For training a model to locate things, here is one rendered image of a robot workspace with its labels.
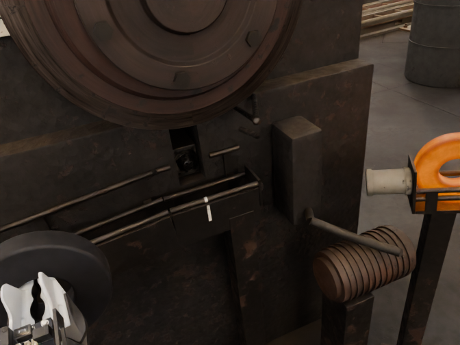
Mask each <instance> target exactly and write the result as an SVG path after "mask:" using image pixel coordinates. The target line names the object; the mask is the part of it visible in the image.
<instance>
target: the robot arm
mask: <svg viewBox="0 0 460 345"><path fill-rule="evenodd" d="M38 277H39V279H34V280H32V281H29V282H27V283H25V284H24V285H22V286H21V287H20V288H16V287H13V286H11V285H8V284H4V285H3V286H2V287H1V301H2V303H3V306H4V307H5V310H6V311H7V313H8V323H7V326H5V327H2V328H0V345H89V339H90V334H89V328H88V323H87V322H86V319H85V318H84V316H83V314H82V313H81V312H80V310H79V309H78V308H77V306H76V305H75V304H74V302H73V301H72V300H71V299H70V298H69V296H68V294H67V293H66V292H65V291H64V289H63V288H62V287H61V285H60V284H59V283H58V282H57V280H56V279H55V278H53V277H48V276H47V275H45V274H44V273H43V272H39V273H38ZM40 288H41V293H40V298H41V299H42V301H43V302H44V305H45V311H44V313H43V316H42V320H41V321H40V322H37V321H36V311H37V309H38V301H37V299H36V297H37V294H38V290H39V289H40Z"/></svg>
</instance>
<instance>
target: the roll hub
mask: <svg viewBox="0 0 460 345"><path fill-rule="evenodd" d="M73 1H74V4H75V7H76V9H77V12H78V15H79V17H80V19H81V21H82V23H83V25H84V27H85V29H86V31H87V33H88V35H89V36H90V38H91V39H92V41H93V43H95V45H96V46H97V48H98V49H99V51H100V52H102V54H103V55H104V56H105V57H106V58H107V59H108V60H109V61H110V62H111V63H112V64H113V65H115V67H117V68H118V69H119V70H121V71H122V72H124V73H125V74H126V75H128V76H130V77H132V78H133V79H135V80H137V81H139V82H142V83H144V84H146V85H149V86H153V87H155V88H161V89H165V90H196V89H199V88H204V87H207V86H210V85H213V84H216V83H218V82H219V81H222V80H223V79H225V78H227V77H228V76H230V75H232V74H233V73H234V72H236V71H237V70H238V69H240V68H241V67H242V66H243V65H244V64H245V63H246V62H247V61H248V60H249V59H250V58H251V57H252V56H253V54H254V53H255V52H256V50H257V49H258V48H259V46H260V44H261V43H262V42H263V40H264V38H265V37H266V34H267V33H268V30H269V28H270V26H271V23H272V20H273V18H274V14H275V12H276V8H277V3H278V0H73ZM101 21H106V22H107V23H108V24H109V25H110V26H111V27H112V29H113V30H114V31H113V33H112V38H111V40H105V41H100V40H99V39H98V38H97V37H96V36H95V35H94V34H93V29H94V24H95V23H96V22H101ZM253 30H258V31H259V33H260V34H261V36H262V39H261V42H260V44H259V46H257V47H249V45H248V43H247V42H246V41H245V39H246V36H247V34H248V32H249V31H253ZM181 71H185V72H186V73H187V74H188V75H189V76H190V77H191V80H190V83H189V86H188V87H185V88H179V87H178V86H177V85H176V83H175V82H174V81H173V80H174V78H175V74H176V73H177V72H181Z"/></svg>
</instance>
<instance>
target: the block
mask: <svg viewBox="0 0 460 345"><path fill-rule="evenodd" d="M322 136H323V133H322V130H321V129H320V128H319V127H317V126H315V125H314V124H313V123H311V122H309V121H308V120H307V119H305V118H303V117H302V116H295V117H291V118H287V119H284V120H280V121H277V122H274V123H273V124H272V150H273V164H274V191H275V204H276V206H277V208H278V209H279V210H280V211H281V212H282V214H283V215H284V216H285V217H286V218H287V219H288V220H289V221H290V222H291V223H292V224H293V225H299V224H302V223H304V222H306V218H305V213H304V211H305V209H306V208H308V207H311V208H312V210H313V213H314V218H318V217H319V216H320V205H321V181H322Z"/></svg>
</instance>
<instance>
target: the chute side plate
mask: <svg viewBox="0 0 460 345"><path fill-rule="evenodd" d="M208 205H209V207H210V212H211V217H212V220H211V221H209V217H208V213H207V206H208ZM251 211H254V215H255V221H257V220H260V219H261V213H260V204H259V188H258V187H256V188H253V189H250V190H247V191H244V192H240V193H237V194H234V195H231V196H228V197H225V198H223V199H218V200H216V201H212V202H210V203H206V204H204V205H200V206H197V207H193V208H191V209H187V210H185V211H182V212H179V213H176V214H172V219H173V222H174V226H175V228H174V226H173V223H172V220H171V218H170V216H167V217H165V218H162V219H160V220H157V221H155V222H152V223H150V224H148V225H145V226H143V227H140V228H138V229H135V230H133V231H130V232H128V233H125V234H123V235H120V236H118V237H116V238H113V239H111V240H108V241H106V242H104V243H101V244H98V245H97V247H99V248H100V249H101V251H102V252H103V254H104V255H105V256H106V258H107V261H108V263H109V266H110V272H111V276H112V277H113V276H115V275H117V274H120V273H122V272H124V271H126V270H129V269H131V268H134V267H136V266H139V265H140V264H143V263H145V262H147V261H150V260H152V259H155V258H156V257H159V256H161V255H164V254H166V253H169V252H171V251H173V250H175V249H177V248H180V247H182V246H185V245H188V244H191V243H194V242H198V241H199V240H203V239H205V238H209V237H212V236H213V235H217V234H219V233H223V232H226V231H228V230H230V224H229V219H230V218H233V217H236V216H239V215H241V214H245V213H247V212H251ZM55 279H56V280H57V282H58V283H59V284H60V285H61V287H62V288H63V289H64V291H65V292H66V293H67V292H68V291H69V290H70V288H71V285H70V284H69V283H67V282H66V281H64V280H61V279H58V278H55ZM40 293H41V288H40V289H39V290H38V294H37V297H36V299H37V301H38V303H43V301H42V299H41V298H40Z"/></svg>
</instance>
